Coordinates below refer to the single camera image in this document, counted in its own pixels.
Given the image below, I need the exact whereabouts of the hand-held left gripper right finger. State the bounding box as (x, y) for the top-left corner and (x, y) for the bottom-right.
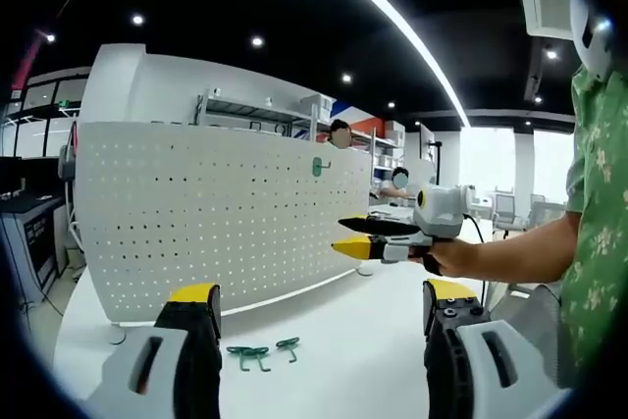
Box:
(422, 279), (565, 419)

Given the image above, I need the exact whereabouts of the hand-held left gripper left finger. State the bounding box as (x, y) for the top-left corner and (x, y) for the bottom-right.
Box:
(100, 283), (223, 419)

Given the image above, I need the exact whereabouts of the green hook assembly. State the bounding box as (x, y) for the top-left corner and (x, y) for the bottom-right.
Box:
(311, 155), (333, 179)
(247, 345), (272, 372)
(226, 344), (250, 372)
(275, 337), (301, 363)

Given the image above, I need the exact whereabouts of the white perforated mounting plate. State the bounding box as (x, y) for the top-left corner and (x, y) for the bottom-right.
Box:
(73, 120), (374, 344)

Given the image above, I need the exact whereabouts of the person's right hand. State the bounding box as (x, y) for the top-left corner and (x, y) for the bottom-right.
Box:
(407, 236), (486, 280)

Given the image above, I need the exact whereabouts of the white office chair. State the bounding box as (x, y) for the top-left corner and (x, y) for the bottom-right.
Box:
(529, 192), (565, 233)
(493, 190), (527, 234)

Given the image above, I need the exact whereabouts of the grey mesh office chair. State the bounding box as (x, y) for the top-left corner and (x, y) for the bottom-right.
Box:
(490, 284), (570, 391)

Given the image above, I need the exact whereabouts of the monitor on black stand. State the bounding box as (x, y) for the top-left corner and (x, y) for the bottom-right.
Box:
(419, 122), (443, 180)

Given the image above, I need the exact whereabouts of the long ceiling light strip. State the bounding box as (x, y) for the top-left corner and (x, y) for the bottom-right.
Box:
(298, 0), (472, 129)

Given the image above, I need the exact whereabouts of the white ribbed box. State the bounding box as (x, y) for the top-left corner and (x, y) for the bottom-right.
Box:
(301, 94), (335, 119)

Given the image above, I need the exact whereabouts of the operator in green floral shirt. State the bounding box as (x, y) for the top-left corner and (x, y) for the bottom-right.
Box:
(558, 63), (628, 391)

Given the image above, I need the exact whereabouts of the grey metal shelving rack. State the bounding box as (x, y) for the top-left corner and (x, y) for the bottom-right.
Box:
(193, 87), (408, 180)

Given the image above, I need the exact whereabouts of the black workbench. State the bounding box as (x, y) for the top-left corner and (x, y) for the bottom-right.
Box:
(0, 192), (68, 302)

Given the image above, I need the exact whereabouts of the group of ceiling spotlights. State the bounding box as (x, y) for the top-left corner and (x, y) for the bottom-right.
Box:
(44, 12), (559, 111)

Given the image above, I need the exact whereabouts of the white ceiling air vent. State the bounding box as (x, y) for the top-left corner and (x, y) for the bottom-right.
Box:
(514, 0), (575, 40)

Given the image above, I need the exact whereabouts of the white worn device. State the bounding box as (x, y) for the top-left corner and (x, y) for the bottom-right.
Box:
(568, 0), (617, 84)

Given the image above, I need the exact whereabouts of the black computer monitor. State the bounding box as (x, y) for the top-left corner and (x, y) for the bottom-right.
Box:
(0, 156), (26, 194)

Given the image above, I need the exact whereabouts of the red display screen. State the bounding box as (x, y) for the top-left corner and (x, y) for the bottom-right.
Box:
(12, 28), (50, 91)

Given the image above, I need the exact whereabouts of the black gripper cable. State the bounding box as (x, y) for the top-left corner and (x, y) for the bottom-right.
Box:
(460, 212), (490, 310)

